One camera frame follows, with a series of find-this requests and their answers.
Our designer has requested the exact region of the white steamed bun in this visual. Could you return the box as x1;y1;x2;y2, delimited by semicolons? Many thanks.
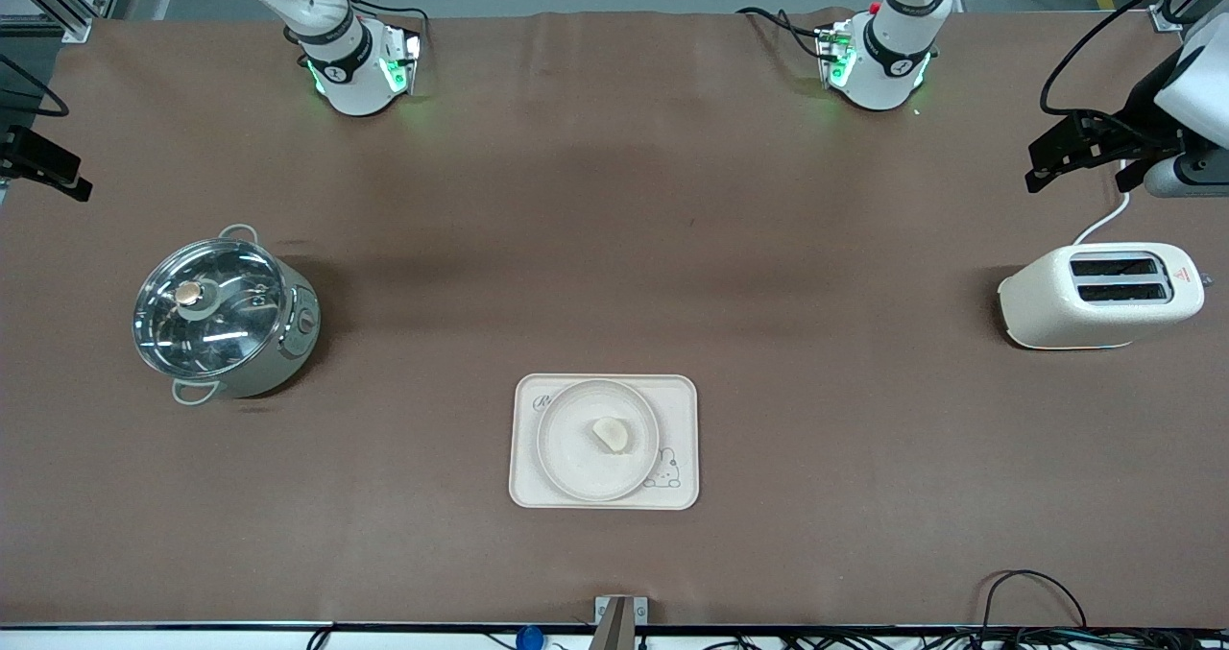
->
591;417;632;456

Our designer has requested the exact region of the white round plate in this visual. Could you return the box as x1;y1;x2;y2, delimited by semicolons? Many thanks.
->
537;379;662;502

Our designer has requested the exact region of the cream two-slot toaster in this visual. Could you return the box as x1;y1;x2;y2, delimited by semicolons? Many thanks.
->
997;241;1207;351

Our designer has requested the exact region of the glass pot lid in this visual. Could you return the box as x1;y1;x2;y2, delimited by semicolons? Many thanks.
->
133;237;287;378

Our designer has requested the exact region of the steel electric cooking pot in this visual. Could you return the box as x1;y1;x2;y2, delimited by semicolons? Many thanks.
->
132;224;323;407

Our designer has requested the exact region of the cream rabbit print tray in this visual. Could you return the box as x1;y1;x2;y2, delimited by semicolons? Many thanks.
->
508;373;700;512

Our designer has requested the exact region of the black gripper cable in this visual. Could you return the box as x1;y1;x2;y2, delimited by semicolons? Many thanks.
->
0;53;70;119
1040;0;1206;118

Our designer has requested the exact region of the white toaster power cord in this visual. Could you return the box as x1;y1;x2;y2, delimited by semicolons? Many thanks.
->
1072;158;1133;248

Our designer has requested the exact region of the aluminium frame profile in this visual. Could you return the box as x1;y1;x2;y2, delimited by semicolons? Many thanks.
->
0;0;131;44

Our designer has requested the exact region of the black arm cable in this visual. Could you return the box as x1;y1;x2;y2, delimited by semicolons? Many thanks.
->
736;6;838;61
305;0;429;46

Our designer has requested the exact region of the black looped cable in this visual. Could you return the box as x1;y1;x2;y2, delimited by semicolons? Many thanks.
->
979;569;1091;650

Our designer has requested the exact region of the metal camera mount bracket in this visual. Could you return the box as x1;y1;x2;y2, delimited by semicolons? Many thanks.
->
588;594;650;650

